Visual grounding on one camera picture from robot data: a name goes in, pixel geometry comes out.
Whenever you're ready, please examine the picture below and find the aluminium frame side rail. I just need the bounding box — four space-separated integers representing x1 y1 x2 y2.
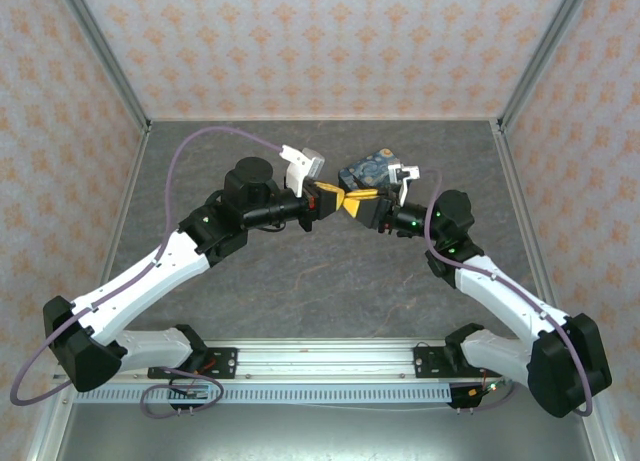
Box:
492 120 617 461
24 120 152 461

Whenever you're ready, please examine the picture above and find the aluminium frame post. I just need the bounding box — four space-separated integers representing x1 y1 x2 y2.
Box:
52 0 152 133
498 0 597 133

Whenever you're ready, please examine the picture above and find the starry night print box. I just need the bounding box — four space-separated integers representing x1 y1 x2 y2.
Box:
337 148 401 192

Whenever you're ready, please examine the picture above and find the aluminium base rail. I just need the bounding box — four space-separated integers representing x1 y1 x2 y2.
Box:
52 338 507 383

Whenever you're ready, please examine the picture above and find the white slotted cable duct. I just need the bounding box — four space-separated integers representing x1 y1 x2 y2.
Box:
74 383 454 406

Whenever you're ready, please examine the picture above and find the small circuit board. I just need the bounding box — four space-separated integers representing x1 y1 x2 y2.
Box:
168 384 210 403
463 379 503 403

